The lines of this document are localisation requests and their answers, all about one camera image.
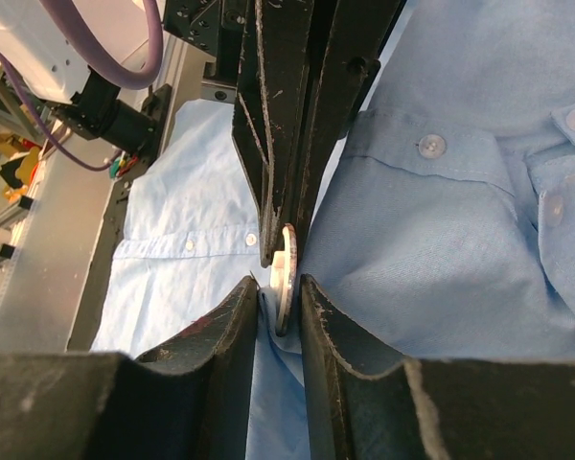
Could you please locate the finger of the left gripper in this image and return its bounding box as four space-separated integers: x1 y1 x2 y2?
232 1 314 267
287 0 405 255

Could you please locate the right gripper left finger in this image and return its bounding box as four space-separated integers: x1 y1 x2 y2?
0 276 258 459

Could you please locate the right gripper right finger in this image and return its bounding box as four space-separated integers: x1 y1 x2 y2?
300 275 575 459

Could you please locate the light blue shirt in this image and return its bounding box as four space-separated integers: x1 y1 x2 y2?
91 0 575 460

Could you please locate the round white brooch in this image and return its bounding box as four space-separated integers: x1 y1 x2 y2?
269 223 298 336

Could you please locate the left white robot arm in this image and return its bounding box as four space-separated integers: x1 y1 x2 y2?
0 1 403 266

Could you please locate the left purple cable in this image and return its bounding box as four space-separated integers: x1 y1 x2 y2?
0 0 165 173

